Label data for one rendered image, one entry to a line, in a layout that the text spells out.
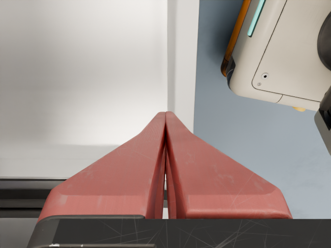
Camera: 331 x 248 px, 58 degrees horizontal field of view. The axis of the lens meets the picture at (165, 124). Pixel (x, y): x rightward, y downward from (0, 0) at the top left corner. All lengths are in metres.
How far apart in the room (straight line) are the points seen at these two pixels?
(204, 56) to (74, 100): 0.97
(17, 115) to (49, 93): 0.06
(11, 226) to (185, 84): 0.39
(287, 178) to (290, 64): 0.90
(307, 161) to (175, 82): 1.47
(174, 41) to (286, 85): 0.81
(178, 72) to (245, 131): 1.21
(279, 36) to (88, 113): 0.75
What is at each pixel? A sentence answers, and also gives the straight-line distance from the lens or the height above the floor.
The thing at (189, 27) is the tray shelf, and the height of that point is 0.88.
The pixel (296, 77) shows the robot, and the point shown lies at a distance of 1.09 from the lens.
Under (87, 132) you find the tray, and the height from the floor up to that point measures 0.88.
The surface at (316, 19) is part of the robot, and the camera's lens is 1.03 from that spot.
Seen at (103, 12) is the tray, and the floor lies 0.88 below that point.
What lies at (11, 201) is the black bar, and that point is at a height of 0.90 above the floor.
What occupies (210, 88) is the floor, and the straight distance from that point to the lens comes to 1.36.
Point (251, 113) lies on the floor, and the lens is 1.47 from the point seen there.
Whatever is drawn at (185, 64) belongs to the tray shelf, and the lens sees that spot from 0.33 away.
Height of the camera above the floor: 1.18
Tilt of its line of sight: 54 degrees down
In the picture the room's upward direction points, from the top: 178 degrees counter-clockwise
